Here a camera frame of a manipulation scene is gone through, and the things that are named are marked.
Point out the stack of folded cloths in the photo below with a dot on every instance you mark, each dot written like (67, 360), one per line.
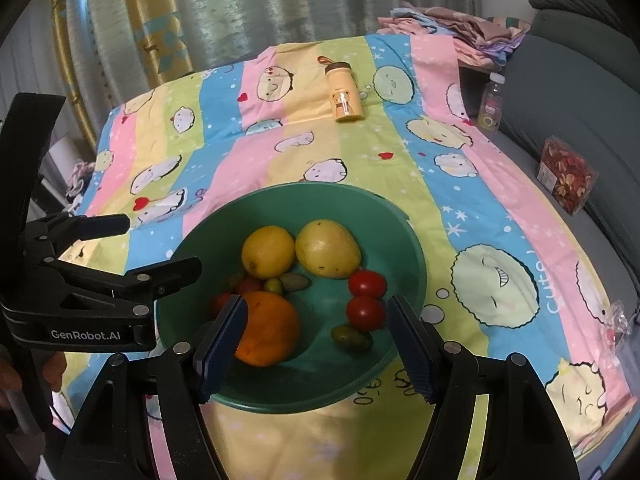
(450, 25)

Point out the yellow lemon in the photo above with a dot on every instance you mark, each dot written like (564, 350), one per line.
(267, 252)

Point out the clear plastic wrapper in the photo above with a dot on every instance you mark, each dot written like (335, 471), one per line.
(619, 322)

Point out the white and black bags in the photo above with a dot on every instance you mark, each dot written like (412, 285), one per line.
(77, 180)

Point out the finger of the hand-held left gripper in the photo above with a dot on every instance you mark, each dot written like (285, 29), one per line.
(165, 271)
(100, 225)

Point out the orange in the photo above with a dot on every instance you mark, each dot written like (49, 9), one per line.
(270, 330)

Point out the green plastic bowl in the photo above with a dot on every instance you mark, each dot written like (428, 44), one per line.
(400, 270)

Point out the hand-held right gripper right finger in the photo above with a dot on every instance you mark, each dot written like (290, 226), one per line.
(415, 350)

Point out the yellow patterned curtain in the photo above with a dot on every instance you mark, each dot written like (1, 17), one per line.
(150, 35)

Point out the clear plastic bottle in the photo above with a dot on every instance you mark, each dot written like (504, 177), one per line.
(491, 105)

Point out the yellow cartoon bottle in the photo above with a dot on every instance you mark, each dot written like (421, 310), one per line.
(342, 100)

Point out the grey-green curtain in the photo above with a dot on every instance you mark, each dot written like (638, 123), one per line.
(300, 0)

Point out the striped cartoon bedsheet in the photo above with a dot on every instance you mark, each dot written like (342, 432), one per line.
(500, 210)

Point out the person's left hand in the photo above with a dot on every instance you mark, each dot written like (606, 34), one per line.
(54, 367)

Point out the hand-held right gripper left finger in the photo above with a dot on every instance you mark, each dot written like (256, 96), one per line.
(225, 345)

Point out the clear box of red snacks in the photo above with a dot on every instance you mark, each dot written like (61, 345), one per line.
(567, 175)

